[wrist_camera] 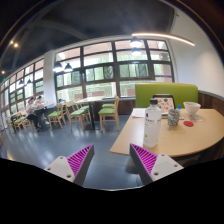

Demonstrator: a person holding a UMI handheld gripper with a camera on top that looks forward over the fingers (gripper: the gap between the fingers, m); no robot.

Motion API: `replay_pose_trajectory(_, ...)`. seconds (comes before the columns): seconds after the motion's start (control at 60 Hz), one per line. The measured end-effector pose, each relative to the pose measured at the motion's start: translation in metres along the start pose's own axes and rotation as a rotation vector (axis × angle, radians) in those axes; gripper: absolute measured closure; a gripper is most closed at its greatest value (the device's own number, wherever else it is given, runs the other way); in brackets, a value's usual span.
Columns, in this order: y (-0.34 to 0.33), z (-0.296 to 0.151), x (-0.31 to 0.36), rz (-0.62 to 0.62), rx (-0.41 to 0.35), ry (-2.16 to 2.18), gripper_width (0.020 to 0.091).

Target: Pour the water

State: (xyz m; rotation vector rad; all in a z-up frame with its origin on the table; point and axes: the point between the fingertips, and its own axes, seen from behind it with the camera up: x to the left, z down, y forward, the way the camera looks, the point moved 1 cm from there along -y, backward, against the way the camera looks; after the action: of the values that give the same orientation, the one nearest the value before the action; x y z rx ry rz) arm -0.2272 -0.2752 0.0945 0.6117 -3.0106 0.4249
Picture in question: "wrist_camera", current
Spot long curved ceiling light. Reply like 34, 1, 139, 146
131, 32, 196, 47

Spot flat round red coaster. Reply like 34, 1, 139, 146
182, 120, 195, 128

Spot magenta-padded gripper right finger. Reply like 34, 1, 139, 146
129, 143, 185, 186

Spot black-framed window wall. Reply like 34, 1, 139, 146
0, 39, 174, 114

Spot square wooden dining table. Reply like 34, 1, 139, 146
73, 96, 106, 130

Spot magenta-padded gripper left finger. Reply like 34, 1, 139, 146
43, 143, 96, 187

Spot clear plastic water bottle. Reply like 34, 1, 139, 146
143, 98, 163, 148

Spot white ceramic bowl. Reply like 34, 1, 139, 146
183, 101, 202, 117

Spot black laptop with stickers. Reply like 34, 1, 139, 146
152, 94, 185, 120

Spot black pendant lamps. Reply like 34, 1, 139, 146
17, 37, 144, 86

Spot green speckled white mug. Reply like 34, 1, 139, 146
167, 108, 181, 127

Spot wooden chairs with green seats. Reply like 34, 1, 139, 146
9, 95, 121, 134

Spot white paper sheets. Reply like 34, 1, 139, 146
130, 107, 148, 119

